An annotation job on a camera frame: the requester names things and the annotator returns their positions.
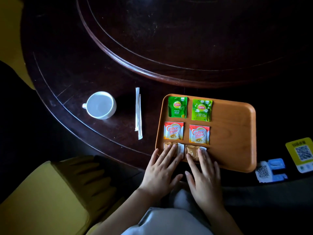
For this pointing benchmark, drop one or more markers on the person's left hand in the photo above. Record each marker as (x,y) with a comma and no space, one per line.
(157,176)

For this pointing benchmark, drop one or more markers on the person's right hand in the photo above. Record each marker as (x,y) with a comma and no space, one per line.
(206,185)

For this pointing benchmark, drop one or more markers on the person's right thumb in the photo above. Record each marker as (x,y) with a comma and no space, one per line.
(190,181)

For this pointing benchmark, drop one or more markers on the person's left middle finger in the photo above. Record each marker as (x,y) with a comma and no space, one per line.
(170,155)

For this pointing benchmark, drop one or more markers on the person's left thumb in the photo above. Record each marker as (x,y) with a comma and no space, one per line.
(176,179)

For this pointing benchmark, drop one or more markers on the person's left little finger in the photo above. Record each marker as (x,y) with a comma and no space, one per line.
(154,157)

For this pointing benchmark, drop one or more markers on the person's right little finger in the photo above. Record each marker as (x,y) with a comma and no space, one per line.
(217,171)

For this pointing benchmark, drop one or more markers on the person's right middle finger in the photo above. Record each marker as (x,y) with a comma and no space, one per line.
(203,159)

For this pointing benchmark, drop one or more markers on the person's right forearm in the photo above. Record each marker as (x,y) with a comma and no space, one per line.
(223,223)

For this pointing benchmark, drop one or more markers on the person's left forearm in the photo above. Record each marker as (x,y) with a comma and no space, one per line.
(122,215)

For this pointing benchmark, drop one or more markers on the brown sugar packet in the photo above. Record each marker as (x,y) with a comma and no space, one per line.
(192,151)
(180,149)

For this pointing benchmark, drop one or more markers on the red creamer packet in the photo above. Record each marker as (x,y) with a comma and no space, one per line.
(173,130)
(199,134)

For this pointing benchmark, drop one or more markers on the white paper stick packet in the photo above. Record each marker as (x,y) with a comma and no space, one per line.
(140,124)
(137,107)

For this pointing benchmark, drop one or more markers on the wooden serving tray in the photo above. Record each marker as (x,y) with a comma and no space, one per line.
(232,134)

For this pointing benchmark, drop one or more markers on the person's grey clothing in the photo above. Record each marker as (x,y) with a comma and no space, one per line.
(171,221)

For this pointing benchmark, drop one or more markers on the light green tea bag packet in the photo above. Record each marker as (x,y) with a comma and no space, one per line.
(201,110)

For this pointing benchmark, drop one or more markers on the dark green tea bag packet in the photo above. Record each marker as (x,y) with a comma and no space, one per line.
(177,107)

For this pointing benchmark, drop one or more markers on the blue and white code sticker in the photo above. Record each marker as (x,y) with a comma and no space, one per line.
(270,170)

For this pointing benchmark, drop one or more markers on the white ceramic cup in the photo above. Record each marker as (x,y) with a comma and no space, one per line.
(101,105)

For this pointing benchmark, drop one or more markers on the yellow code sticker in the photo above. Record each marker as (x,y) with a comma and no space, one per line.
(300,154)

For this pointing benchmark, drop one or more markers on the yellow upholstered chair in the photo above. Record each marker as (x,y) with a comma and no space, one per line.
(44,200)
(12,34)

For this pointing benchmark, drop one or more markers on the dark wooden turntable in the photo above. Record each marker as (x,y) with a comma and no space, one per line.
(195,36)

